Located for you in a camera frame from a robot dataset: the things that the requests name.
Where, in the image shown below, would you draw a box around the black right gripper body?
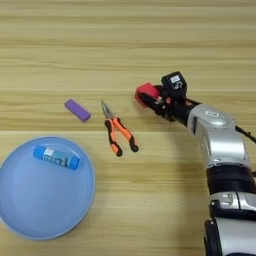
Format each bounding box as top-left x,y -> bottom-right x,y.
154,86 -> 202,127

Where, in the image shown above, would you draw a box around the red cube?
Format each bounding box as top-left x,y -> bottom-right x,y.
134,81 -> 161,109

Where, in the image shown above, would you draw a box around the purple rectangular block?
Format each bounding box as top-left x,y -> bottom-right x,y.
64,98 -> 92,123

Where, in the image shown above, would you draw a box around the blue glue stick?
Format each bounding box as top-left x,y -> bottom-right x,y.
32,145 -> 81,171

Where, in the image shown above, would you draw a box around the light blue round plate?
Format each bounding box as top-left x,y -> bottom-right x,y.
0,135 -> 97,241

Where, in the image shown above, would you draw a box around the small black box white label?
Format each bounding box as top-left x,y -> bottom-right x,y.
161,70 -> 188,98

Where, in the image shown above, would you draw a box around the orange black needle-nose pliers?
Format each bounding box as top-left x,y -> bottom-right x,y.
100,99 -> 140,158

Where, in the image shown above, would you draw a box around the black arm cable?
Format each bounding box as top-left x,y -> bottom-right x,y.
234,125 -> 256,145

